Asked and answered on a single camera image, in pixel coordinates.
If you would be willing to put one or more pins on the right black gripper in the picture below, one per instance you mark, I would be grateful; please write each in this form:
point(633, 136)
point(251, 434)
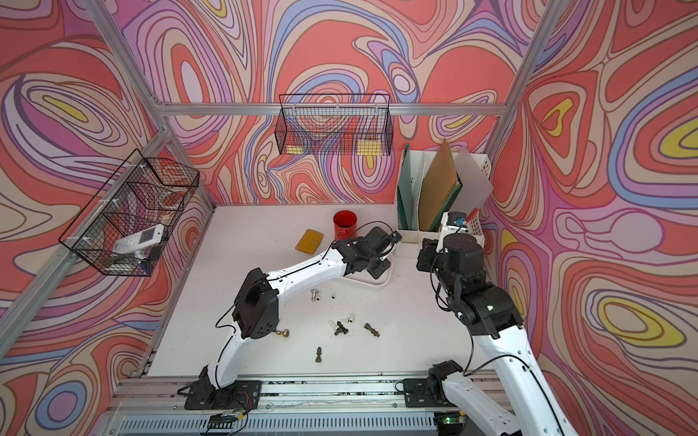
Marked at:
point(428, 251)

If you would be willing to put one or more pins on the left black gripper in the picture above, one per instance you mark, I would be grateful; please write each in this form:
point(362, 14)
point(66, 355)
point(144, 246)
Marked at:
point(384, 264)

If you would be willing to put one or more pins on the bronze queen chess piece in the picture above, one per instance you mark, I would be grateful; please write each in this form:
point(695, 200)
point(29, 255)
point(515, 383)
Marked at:
point(372, 330)

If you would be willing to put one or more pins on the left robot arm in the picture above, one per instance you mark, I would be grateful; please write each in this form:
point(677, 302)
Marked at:
point(255, 312)

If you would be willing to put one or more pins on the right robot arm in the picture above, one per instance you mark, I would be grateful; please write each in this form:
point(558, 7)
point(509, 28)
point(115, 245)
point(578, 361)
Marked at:
point(496, 327)

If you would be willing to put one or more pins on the white plastic storage box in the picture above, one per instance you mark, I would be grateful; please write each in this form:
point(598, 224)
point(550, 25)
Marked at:
point(366, 281)

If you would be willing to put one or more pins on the white knight chess piece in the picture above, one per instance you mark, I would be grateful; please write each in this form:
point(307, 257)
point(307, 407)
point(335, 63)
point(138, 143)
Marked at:
point(350, 319)

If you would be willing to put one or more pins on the black king chess piece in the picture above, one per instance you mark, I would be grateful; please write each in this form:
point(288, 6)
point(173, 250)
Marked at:
point(340, 329)

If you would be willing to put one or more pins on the white desk file organizer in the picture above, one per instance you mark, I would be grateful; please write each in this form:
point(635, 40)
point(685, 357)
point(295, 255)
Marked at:
point(420, 162)

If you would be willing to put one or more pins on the red metal bucket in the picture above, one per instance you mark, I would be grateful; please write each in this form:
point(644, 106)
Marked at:
point(345, 224)

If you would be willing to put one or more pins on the yellow wallet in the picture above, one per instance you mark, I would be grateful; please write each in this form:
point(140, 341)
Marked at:
point(310, 242)

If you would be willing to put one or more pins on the brown cardboard folder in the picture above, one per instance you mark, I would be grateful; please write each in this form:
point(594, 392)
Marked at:
point(439, 186)

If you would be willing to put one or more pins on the grey folder sheet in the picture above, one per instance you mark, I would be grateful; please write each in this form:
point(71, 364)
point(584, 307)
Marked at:
point(473, 173)

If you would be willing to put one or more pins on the white remote control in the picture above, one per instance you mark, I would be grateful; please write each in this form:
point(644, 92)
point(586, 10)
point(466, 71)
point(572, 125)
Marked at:
point(138, 244)

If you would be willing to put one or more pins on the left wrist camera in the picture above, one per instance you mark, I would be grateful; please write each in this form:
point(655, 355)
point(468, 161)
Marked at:
point(395, 238)

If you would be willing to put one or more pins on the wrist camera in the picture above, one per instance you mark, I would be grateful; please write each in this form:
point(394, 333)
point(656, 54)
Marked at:
point(395, 238)
point(455, 220)

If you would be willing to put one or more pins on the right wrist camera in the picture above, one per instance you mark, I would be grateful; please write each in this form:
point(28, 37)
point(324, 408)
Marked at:
point(455, 220)

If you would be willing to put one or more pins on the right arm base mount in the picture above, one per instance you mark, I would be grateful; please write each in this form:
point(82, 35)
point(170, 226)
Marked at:
point(423, 393)

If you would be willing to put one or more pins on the black wire basket back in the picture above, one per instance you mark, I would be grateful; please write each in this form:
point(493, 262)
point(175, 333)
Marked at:
point(335, 124)

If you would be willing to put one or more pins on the black wire basket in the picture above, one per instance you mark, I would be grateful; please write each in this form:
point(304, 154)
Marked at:
point(335, 124)
point(142, 192)

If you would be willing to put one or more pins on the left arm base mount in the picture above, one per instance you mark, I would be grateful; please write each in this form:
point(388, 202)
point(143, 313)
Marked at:
point(240, 396)

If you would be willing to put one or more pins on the black wire basket left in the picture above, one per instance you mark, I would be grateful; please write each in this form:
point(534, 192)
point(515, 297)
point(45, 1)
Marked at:
point(142, 192)

